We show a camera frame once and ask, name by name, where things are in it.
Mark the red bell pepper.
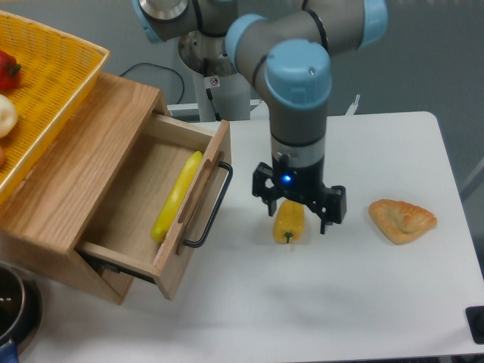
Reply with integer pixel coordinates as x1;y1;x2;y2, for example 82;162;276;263
0;51;21;90

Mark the white onion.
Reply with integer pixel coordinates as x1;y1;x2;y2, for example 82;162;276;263
0;95;18;138

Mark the dark metal pot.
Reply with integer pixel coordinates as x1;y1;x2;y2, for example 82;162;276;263
1;265;43;362

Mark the yellow bell pepper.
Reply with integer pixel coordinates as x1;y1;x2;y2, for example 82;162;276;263
272;200;305;244

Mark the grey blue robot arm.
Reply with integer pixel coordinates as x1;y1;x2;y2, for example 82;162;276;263
134;1;388;227

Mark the wooden drawer cabinet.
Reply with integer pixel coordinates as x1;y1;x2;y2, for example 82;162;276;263
1;73;166;304

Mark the black cable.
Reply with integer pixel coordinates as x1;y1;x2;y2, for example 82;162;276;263
119;62;185;106

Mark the open wooden top drawer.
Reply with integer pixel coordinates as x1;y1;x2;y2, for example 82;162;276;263
76;116;231;299

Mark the black metal drawer handle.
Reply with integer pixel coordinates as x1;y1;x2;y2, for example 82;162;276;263
182;161;234;249

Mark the yellow banana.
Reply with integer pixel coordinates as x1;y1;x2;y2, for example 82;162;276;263
150;150;203;243

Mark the brown pastry bread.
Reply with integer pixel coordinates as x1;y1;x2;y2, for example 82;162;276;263
368;199;438;245

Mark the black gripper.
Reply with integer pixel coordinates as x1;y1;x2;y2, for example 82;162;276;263
252;157;347;234

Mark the yellow plastic basket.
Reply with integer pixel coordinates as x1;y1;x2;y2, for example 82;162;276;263
1;11;110;200

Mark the black table corner device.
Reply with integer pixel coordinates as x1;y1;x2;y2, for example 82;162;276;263
465;306;484;345

